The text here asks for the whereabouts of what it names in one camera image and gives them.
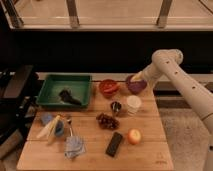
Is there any dark object in tray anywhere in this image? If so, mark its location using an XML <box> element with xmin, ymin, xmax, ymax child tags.
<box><xmin>59</xmin><ymin>89</ymin><xmax>81</xmax><ymax>105</ymax></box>

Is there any blue small bowl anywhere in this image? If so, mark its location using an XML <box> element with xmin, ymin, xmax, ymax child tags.
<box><xmin>55</xmin><ymin>121</ymin><xmax>64</xmax><ymax>137</ymax></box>

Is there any white paper cup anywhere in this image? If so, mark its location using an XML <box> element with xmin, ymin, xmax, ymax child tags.
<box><xmin>126</xmin><ymin>95</ymin><xmax>142</xmax><ymax>115</ymax></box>

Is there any small metal cup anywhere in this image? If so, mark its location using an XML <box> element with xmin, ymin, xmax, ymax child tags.
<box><xmin>110</xmin><ymin>101</ymin><xmax>122</xmax><ymax>115</ymax></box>

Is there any black rectangular block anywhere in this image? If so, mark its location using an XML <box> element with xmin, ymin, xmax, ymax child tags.
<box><xmin>105</xmin><ymin>132</ymin><xmax>123</xmax><ymax>157</ymax></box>

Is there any metal spoon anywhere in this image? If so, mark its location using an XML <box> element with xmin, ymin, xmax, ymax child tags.
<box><xmin>67</xmin><ymin>117</ymin><xmax>73</xmax><ymax>136</ymax></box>

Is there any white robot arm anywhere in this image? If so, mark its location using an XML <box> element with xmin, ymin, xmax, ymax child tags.
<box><xmin>131</xmin><ymin>49</ymin><xmax>213</xmax><ymax>171</ymax></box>

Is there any red pepper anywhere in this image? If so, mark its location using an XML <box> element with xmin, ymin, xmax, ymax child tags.
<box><xmin>102</xmin><ymin>84</ymin><xmax>118</xmax><ymax>93</ymax></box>

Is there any orange apple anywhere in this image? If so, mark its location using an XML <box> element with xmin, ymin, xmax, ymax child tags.
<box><xmin>127</xmin><ymin>129</ymin><xmax>142</xmax><ymax>145</ymax></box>

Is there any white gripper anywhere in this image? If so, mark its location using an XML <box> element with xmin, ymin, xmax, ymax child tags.
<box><xmin>130</xmin><ymin>64</ymin><xmax>159</xmax><ymax>82</ymax></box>

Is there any green plastic tray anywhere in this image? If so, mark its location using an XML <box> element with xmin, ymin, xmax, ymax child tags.
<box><xmin>37</xmin><ymin>74</ymin><xmax>92</xmax><ymax>109</ymax></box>

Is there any red bowl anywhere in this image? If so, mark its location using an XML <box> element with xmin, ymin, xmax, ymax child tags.
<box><xmin>99</xmin><ymin>79</ymin><xmax>119</xmax><ymax>98</ymax></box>

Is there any blue grey cloth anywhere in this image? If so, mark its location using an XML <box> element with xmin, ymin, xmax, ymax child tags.
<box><xmin>65</xmin><ymin>136</ymin><xmax>86</xmax><ymax>159</ymax></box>

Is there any blue sponge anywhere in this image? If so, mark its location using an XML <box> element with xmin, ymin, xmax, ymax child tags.
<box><xmin>41</xmin><ymin>113</ymin><xmax>53</xmax><ymax>125</ymax></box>

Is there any bunch of dark grapes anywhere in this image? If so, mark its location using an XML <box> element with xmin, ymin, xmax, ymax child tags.
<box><xmin>96</xmin><ymin>113</ymin><xmax>119</xmax><ymax>130</ymax></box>

